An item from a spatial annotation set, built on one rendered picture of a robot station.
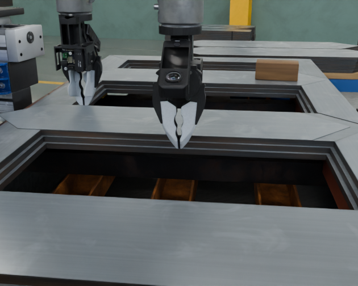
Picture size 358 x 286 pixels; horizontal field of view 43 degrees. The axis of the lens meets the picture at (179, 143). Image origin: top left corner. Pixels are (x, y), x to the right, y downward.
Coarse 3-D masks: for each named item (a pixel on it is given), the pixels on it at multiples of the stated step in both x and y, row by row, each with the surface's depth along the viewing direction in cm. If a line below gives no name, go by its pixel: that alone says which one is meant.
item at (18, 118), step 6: (30, 108) 103; (36, 108) 103; (42, 108) 103; (12, 114) 99; (18, 114) 99; (24, 114) 99; (30, 114) 99; (36, 114) 99; (6, 120) 94; (12, 120) 94; (18, 120) 94; (24, 120) 94; (18, 126) 91
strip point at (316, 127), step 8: (304, 120) 95; (312, 120) 95; (320, 120) 95; (328, 120) 95; (312, 128) 90; (320, 128) 90; (328, 128) 90; (336, 128) 90; (344, 128) 90; (312, 136) 86; (320, 136) 86
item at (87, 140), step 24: (96, 96) 122; (240, 96) 126; (264, 96) 126; (288, 96) 125; (336, 120) 95; (24, 144) 82; (48, 144) 89; (72, 144) 88; (96, 144) 88; (120, 144) 88; (144, 144) 87; (168, 144) 86; (192, 144) 86; (216, 144) 85; (240, 144) 85; (264, 144) 85; (288, 144) 84; (312, 144) 84; (0, 168) 74; (24, 168) 80; (336, 168) 77
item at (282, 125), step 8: (264, 112) 100; (272, 112) 100; (280, 112) 100; (288, 112) 100; (296, 112) 100; (264, 120) 95; (272, 120) 95; (280, 120) 95; (288, 120) 95; (296, 120) 95; (272, 128) 90; (280, 128) 90; (288, 128) 90; (296, 128) 90; (304, 128) 90; (272, 136) 86; (280, 136) 86; (288, 136) 86; (296, 136) 86; (304, 136) 86
